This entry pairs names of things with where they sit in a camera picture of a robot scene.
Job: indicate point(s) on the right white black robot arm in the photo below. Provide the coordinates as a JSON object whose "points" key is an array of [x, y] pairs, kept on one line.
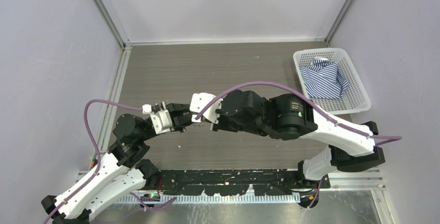
{"points": [[350, 147]]}

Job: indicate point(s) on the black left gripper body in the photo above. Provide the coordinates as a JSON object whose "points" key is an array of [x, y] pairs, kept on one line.
{"points": [[173, 113]]}

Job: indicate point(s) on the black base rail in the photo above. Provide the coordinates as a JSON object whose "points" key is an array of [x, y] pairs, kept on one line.
{"points": [[230, 182]]}

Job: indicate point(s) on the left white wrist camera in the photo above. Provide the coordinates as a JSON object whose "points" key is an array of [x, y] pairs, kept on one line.
{"points": [[160, 117]]}

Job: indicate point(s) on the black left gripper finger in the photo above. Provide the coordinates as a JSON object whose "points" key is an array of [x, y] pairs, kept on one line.
{"points": [[178, 108], [180, 122]]}

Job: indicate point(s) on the blue striped shirt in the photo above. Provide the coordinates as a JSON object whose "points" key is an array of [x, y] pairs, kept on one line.
{"points": [[324, 79]]}

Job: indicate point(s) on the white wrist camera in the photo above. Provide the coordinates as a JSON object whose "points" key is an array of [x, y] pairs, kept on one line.
{"points": [[198, 102], [160, 117]]}

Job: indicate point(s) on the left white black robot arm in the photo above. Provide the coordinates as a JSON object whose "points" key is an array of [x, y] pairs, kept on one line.
{"points": [[122, 168]]}

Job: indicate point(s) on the white plastic basket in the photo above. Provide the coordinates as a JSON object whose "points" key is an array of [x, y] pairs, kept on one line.
{"points": [[354, 100]]}

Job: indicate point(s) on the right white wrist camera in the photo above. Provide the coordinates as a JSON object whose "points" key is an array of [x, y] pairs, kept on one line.
{"points": [[198, 102]]}

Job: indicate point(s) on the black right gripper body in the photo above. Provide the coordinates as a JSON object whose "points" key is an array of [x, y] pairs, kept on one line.
{"points": [[227, 123]]}

